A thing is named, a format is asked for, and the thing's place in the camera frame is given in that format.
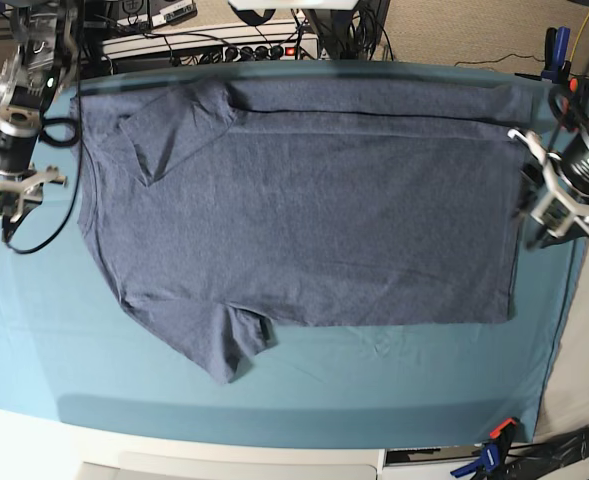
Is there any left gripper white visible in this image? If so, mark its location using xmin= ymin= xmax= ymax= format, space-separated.
xmin=508 ymin=127 xmax=589 ymax=250

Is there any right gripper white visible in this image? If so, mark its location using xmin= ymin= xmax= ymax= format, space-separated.
xmin=0 ymin=164 xmax=68 ymax=199

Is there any blue-grey heathered T-shirt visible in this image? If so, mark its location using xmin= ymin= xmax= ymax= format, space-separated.
xmin=78 ymin=78 xmax=533 ymax=383

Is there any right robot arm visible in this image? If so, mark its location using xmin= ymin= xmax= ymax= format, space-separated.
xmin=0 ymin=1 xmax=84 ymax=226

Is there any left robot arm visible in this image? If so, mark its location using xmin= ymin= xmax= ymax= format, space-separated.
xmin=508 ymin=60 xmax=589 ymax=250

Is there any orange black clamp top right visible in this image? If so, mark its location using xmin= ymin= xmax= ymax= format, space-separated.
xmin=560 ymin=76 xmax=589 ymax=132

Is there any blue black clamp top right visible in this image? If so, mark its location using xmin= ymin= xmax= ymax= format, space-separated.
xmin=541 ymin=26 xmax=571 ymax=84

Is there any orange blue clamp bottom right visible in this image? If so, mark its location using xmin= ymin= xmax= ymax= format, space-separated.
xmin=450 ymin=417 xmax=520 ymax=479

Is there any black camera cable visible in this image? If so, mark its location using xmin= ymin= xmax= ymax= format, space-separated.
xmin=1 ymin=74 xmax=88 ymax=255

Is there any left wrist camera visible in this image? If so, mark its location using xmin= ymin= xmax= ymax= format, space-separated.
xmin=530 ymin=195 xmax=574 ymax=238

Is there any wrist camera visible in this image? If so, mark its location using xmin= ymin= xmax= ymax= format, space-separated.
xmin=0 ymin=191 xmax=43 ymax=223
xmin=530 ymin=195 xmax=574 ymax=238

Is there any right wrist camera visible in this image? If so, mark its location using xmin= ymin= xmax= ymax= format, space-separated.
xmin=0 ymin=191 xmax=43 ymax=223

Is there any yellow cable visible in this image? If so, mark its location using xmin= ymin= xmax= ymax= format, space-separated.
xmin=571 ymin=4 xmax=589 ymax=61

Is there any black power strip red switch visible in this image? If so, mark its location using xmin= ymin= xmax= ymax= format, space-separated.
xmin=223 ymin=44 xmax=298 ymax=63

